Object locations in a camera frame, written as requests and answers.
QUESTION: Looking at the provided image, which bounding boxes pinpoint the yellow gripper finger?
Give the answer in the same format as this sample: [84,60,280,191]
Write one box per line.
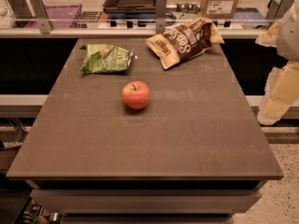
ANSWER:
[255,20,280,48]
[257,61,299,125]

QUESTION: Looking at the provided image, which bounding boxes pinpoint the brown chip bag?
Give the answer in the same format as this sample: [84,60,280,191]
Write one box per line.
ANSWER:
[146,18,224,70]

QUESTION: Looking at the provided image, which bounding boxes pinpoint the red apple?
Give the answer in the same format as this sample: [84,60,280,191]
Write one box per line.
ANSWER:
[121,81,150,110]

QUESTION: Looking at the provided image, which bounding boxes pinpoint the green chip bag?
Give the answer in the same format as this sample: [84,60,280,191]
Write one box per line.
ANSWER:
[80,44,133,74]

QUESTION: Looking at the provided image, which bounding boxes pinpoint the cardboard box with label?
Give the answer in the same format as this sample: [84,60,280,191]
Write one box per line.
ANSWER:
[201,0,239,19]

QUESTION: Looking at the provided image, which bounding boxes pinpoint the dark tray stack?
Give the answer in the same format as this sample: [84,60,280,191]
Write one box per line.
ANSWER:
[103,0,156,20]

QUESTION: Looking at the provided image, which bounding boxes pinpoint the purple plastic crate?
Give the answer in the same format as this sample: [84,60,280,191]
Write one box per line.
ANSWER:
[45,4,82,29]

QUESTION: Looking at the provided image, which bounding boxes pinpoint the items in open drawer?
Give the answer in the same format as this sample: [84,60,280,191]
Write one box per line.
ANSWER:
[16,200,62,224]

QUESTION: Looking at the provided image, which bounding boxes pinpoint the metal rail bracket right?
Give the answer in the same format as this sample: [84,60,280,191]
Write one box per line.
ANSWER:
[265,0,294,21]

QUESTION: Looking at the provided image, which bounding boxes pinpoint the metal rail bracket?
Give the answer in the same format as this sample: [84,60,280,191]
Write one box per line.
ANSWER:
[155,0,166,34]
[265,0,294,21]
[30,0,52,34]

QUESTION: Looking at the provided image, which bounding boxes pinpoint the metal rail bracket middle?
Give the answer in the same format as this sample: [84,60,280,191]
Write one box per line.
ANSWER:
[155,0,166,34]

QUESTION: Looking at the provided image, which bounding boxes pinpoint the metal rail bracket left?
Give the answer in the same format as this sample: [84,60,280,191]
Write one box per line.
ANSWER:
[30,0,52,34]

